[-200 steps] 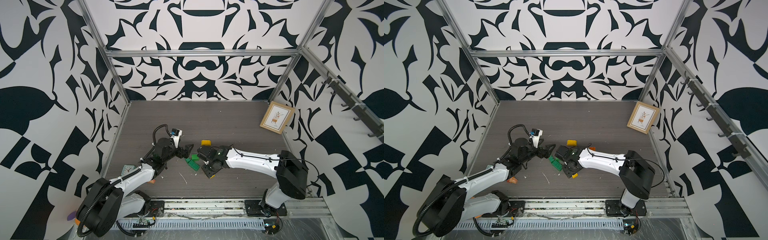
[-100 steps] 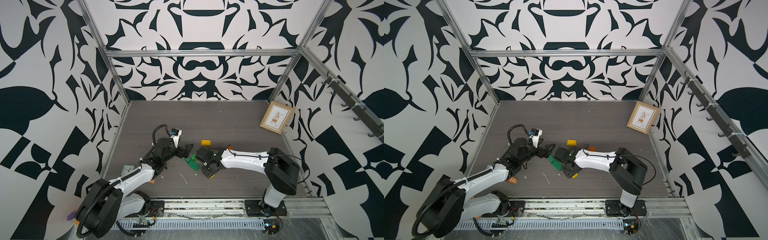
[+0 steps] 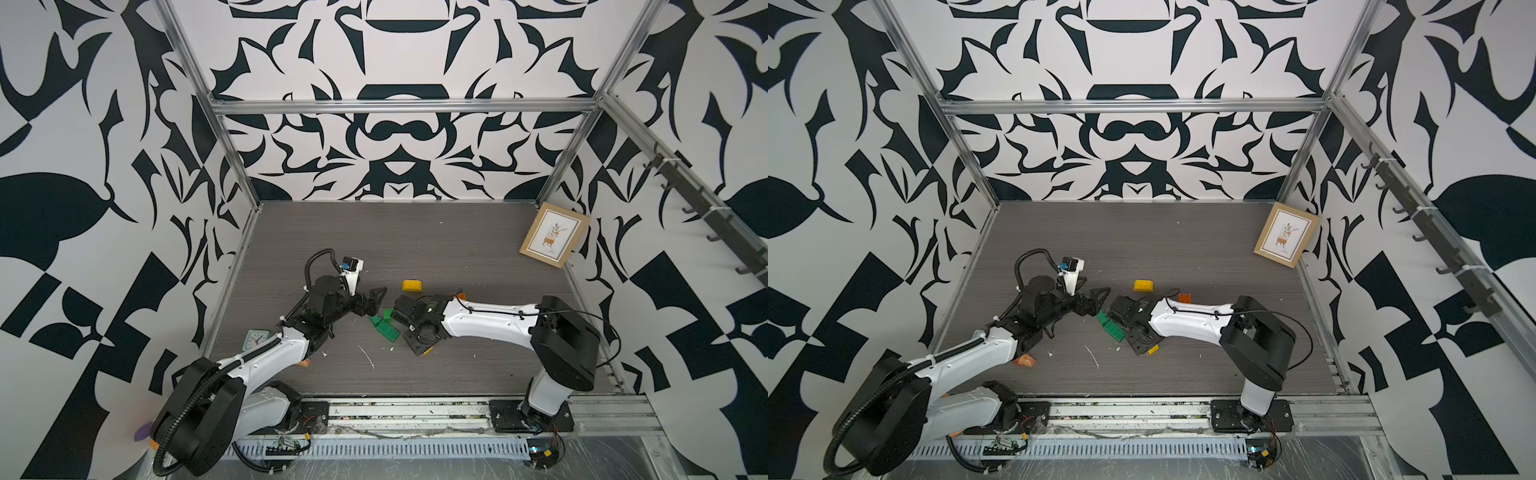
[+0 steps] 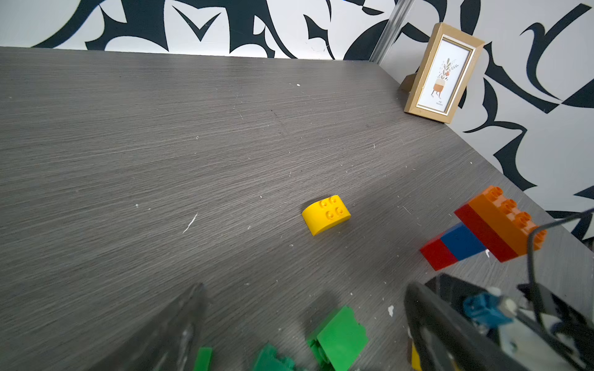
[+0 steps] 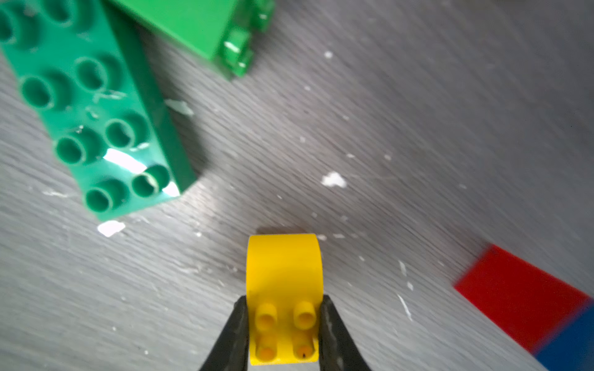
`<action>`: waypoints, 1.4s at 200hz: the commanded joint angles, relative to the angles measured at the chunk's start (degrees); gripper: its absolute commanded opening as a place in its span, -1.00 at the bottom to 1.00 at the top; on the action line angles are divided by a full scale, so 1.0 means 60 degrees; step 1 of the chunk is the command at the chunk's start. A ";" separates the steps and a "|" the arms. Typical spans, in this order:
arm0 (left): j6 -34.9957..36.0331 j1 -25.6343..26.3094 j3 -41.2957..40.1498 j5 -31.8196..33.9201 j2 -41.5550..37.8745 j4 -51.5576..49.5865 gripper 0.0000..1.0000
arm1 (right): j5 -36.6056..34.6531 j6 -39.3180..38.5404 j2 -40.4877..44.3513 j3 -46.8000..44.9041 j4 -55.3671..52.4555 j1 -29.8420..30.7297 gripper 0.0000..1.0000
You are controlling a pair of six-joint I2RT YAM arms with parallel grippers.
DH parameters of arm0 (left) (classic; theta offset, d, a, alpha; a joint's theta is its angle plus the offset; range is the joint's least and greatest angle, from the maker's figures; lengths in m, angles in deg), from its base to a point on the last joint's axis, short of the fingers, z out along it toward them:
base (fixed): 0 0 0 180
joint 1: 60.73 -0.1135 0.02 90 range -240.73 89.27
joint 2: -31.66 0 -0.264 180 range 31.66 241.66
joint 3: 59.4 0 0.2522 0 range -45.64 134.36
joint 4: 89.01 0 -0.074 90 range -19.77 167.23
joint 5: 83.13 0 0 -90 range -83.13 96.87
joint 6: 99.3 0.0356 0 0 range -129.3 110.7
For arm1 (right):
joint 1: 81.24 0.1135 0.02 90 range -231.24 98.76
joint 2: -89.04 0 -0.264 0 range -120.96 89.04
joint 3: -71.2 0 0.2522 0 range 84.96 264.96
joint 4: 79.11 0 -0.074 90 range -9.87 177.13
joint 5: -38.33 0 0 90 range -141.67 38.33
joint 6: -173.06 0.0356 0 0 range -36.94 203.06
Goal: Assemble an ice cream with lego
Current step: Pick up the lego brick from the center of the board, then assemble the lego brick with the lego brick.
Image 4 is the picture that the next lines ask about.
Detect wooden framed picture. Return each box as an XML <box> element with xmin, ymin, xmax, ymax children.
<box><xmin>404</xmin><ymin>23</ymin><xmax>486</xmax><ymax>124</ymax></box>

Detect orange lego brick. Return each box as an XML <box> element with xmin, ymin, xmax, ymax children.
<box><xmin>468</xmin><ymin>185</ymin><xmax>538</xmax><ymax>256</ymax></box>

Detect blue square lego brick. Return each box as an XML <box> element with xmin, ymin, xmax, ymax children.
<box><xmin>440</xmin><ymin>223</ymin><xmax>487</xmax><ymax>261</ymax></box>

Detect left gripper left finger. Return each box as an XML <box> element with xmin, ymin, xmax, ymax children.
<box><xmin>90</xmin><ymin>284</ymin><xmax>207</xmax><ymax>370</ymax></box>

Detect dark green long lego brick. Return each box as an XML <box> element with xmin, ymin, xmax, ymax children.
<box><xmin>193</xmin><ymin>347</ymin><xmax>213</xmax><ymax>371</ymax></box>

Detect light green square lego brick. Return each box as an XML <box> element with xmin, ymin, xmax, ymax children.
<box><xmin>306</xmin><ymin>306</ymin><xmax>369</xmax><ymax>370</ymax></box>

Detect dark green wide lego brick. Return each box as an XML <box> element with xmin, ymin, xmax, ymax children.
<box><xmin>252</xmin><ymin>343</ymin><xmax>295</xmax><ymax>371</ymax></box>

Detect red long lego brick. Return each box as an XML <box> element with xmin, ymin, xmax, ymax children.
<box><xmin>454</xmin><ymin>204</ymin><xmax>518</xmax><ymax>263</ymax></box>

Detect red square lego brick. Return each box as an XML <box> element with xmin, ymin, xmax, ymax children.
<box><xmin>420</xmin><ymin>237</ymin><xmax>458</xmax><ymax>271</ymax></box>

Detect yellow curved lego brick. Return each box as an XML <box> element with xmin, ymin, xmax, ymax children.
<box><xmin>410</xmin><ymin>342</ymin><xmax>422</xmax><ymax>371</ymax></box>
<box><xmin>302</xmin><ymin>195</ymin><xmax>351</xmax><ymax>236</ymax></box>

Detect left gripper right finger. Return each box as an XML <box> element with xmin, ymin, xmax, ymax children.
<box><xmin>405</xmin><ymin>282</ymin><xmax>525</xmax><ymax>370</ymax></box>

